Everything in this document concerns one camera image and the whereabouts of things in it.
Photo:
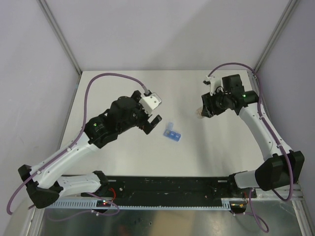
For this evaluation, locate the blue weekly pill organizer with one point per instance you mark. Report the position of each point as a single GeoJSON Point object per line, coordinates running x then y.
{"type": "Point", "coordinates": [170, 133]}

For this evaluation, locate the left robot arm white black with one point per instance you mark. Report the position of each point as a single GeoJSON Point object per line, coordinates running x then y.
{"type": "Point", "coordinates": [46, 182]}

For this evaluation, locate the aluminium frame post left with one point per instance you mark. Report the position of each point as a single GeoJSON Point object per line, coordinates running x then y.
{"type": "Point", "coordinates": [59, 34]}

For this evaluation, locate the white slotted cable duct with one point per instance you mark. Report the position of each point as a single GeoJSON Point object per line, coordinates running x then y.
{"type": "Point", "coordinates": [93, 203]}

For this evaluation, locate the amber pill bottle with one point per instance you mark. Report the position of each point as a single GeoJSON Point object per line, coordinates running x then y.
{"type": "Point", "coordinates": [199, 113]}

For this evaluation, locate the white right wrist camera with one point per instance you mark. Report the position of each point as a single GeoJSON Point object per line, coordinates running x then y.
{"type": "Point", "coordinates": [213, 82]}

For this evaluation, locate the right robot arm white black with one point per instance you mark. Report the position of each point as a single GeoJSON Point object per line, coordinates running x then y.
{"type": "Point", "coordinates": [282, 165]}

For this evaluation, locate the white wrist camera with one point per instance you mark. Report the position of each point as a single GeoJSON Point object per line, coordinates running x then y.
{"type": "Point", "coordinates": [150, 103]}
{"type": "Point", "coordinates": [213, 82]}

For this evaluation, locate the aluminium frame post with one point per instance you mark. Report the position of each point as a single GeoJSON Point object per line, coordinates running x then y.
{"type": "Point", "coordinates": [59, 34]}
{"type": "Point", "coordinates": [276, 33]}

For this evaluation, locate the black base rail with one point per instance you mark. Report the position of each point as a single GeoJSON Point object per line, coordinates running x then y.
{"type": "Point", "coordinates": [173, 191]}

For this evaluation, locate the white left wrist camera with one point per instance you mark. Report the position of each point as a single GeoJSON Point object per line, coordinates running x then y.
{"type": "Point", "coordinates": [150, 103]}

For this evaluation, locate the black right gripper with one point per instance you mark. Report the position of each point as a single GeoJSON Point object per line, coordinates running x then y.
{"type": "Point", "coordinates": [207, 100]}

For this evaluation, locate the aluminium frame post right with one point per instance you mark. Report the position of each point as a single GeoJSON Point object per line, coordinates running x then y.
{"type": "Point", "coordinates": [276, 33]}

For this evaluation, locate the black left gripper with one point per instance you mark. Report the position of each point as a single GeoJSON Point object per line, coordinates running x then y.
{"type": "Point", "coordinates": [145, 125]}

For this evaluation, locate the small electronics board with leds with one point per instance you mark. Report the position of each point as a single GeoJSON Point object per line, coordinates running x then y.
{"type": "Point", "coordinates": [102, 203]}

